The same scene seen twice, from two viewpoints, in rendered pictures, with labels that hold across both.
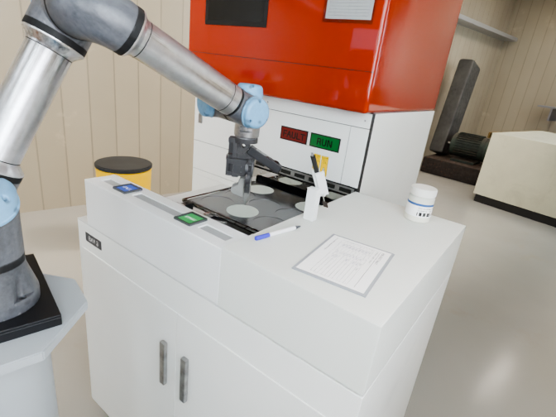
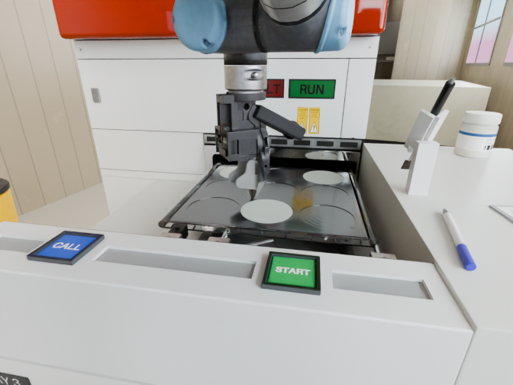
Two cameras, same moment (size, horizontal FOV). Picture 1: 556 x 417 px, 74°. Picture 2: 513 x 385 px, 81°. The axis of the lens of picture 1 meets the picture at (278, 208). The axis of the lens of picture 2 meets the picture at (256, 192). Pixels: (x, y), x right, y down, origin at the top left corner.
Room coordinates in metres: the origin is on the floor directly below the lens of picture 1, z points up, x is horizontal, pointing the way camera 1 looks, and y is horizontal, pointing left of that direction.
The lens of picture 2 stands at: (0.59, 0.34, 1.16)
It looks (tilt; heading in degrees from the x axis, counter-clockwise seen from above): 23 degrees down; 335
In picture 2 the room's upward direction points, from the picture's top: straight up
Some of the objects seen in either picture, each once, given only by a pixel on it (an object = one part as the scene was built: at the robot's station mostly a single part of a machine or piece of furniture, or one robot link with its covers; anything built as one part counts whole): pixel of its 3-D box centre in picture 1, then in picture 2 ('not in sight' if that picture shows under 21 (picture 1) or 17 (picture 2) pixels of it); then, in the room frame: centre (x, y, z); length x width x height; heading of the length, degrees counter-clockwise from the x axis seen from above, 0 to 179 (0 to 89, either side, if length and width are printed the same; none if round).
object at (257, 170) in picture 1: (296, 192); (278, 163); (1.32, -0.06, 0.89); 0.44 x 0.02 x 0.10; 55
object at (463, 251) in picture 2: (279, 232); (455, 233); (0.77, -0.01, 0.97); 0.14 x 0.01 x 0.01; 135
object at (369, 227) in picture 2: not in sight; (359, 198); (1.03, -0.10, 0.90); 0.37 x 0.01 x 0.01; 145
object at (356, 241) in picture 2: (225, 218); (262, 233); (0.99, 0.15, 0.90); 0.38 x 0.01 x 0.01; 55
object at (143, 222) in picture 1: (157, 228); (182, 310); (0.87, 0.31, 0.89); 0.55 x 0.09 x 0.14; 55
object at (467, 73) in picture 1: (472, 120); not in sight; (6.17, -2.90, 0.90); 1.08 x 1.06 x 1.80; 43
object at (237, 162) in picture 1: (242, 156); (242, 126); (1.11, 0.13, 1.05); 0.09 x 0.08 x 0.12; 92
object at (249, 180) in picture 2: (240, 191); (248, 181); (1.10, 0.12, 0.95); 0.06 x 0.03 x 0.09; 92
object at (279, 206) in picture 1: (264, 204); (275, 191); (1.13, 0.04, 0.90); 0.34 x 0.34 x 0.01; 55
